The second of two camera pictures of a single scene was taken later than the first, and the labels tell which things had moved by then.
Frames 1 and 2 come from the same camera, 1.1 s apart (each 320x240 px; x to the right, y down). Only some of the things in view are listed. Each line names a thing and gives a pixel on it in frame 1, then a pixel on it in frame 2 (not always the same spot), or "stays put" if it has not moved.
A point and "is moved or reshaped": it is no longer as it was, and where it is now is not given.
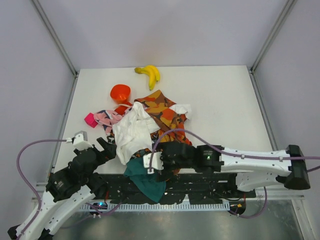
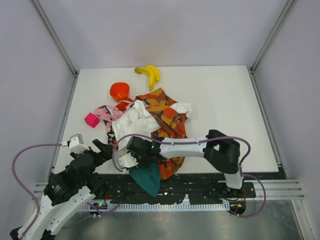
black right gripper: (164, 157) -> (132, 145)
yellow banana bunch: (153, 73) stays put
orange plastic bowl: (120, 93) stays put
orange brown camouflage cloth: (172, 122) stays put
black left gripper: (99, 155) stays put
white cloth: (133, 133) stays put
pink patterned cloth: (107, 118) is moved or reshaped
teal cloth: (146, 183) is moved or reshaped
